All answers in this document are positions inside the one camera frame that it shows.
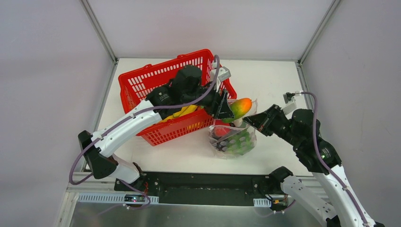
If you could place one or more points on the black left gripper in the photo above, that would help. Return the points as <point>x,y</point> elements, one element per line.
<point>219,102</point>

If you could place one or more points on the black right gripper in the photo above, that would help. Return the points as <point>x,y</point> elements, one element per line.
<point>273,119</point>

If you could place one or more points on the orange green mango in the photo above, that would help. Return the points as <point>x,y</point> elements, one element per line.
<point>239,108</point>

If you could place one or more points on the red apple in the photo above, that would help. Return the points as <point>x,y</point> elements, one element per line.
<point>221,131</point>

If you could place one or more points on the clear zip top bag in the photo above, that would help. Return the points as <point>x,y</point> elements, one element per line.
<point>235,126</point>

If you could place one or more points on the green lettuce head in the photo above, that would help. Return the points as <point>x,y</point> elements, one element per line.
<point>241,143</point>

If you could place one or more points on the red plastic shopping basket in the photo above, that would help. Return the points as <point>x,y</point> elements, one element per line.
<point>152,82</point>

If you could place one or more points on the dark purple grape bunch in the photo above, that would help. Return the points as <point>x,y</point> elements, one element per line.
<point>219,143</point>

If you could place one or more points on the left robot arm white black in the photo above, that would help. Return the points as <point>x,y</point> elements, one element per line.
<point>99,147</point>

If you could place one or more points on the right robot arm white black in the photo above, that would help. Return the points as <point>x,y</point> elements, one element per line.
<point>321,159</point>

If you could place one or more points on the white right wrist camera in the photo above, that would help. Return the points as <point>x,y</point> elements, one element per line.
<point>290,101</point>

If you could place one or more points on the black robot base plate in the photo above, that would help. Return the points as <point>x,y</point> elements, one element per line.
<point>209,189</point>

